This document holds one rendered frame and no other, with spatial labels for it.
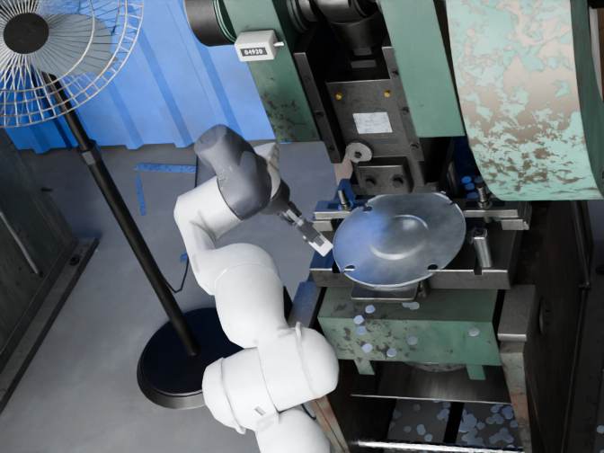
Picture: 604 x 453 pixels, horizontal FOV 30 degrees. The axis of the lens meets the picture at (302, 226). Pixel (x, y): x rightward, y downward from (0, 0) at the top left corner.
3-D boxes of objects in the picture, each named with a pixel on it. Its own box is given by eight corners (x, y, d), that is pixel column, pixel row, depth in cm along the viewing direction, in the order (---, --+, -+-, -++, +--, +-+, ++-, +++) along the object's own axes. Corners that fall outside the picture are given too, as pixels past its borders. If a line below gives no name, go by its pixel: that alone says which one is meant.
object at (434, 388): (527, 405, 258) (527, 404, 258) (350, 395, 275) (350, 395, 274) (549, 271, 286) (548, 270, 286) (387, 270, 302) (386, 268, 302)
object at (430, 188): (444, 201, 236) (439, 182, 233) (354, 203, 244) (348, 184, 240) (457, 151, 247) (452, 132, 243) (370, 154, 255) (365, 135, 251)
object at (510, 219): (528, 229, 242) (521, 195, 235) (452, 230, 248) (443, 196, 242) (532, 210, 246) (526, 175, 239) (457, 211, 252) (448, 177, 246)
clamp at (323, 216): (378, 230, 255) (368, 198, 248) (310, 231, 261) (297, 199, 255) (385, 212, 259) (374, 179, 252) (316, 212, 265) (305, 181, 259)
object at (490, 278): (511, 289, 239) (508, 270, 235) (315, 287, 256) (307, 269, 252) (530, 192, 259) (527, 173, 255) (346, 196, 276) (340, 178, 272)
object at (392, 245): (416, 173, 254) (415, 170, 254) (493, 235, 233) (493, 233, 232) (309, 239, 248) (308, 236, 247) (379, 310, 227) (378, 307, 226)
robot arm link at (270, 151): (243, 201, 209) (259, 217, 212) (289, 152, 209) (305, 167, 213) (212, 173, 218) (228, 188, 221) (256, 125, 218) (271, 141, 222)
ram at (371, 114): (422, 200, 230) (390, 86, 211) (353, 201, 236) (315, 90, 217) (438, 145, 242) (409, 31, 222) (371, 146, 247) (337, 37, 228)
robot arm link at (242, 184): (239, 238, 204) (286, 211, 201) (196, 200, 195) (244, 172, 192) (225, 170, 216) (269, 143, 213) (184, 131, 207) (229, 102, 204)
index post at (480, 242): (492, 267, 237) (484, 235, 231) (478, 267, 238) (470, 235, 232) (494, 257, 239) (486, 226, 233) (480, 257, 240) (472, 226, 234)
